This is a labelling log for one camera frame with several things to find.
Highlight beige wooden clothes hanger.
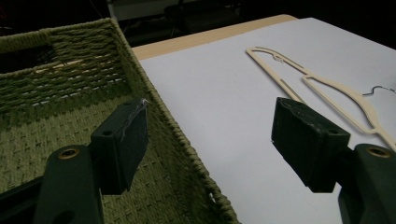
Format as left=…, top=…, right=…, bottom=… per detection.
left=245, top=46, right=396, bottom=152

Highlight green woven basket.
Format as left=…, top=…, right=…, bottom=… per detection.
left=0, top=17, right=240, bottom=224

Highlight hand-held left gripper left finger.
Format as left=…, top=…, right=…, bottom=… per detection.
left=33, top=98, right=149, bottom=224

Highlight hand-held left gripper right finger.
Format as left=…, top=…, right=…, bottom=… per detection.
left=270, top=96, right=396, bottom=224

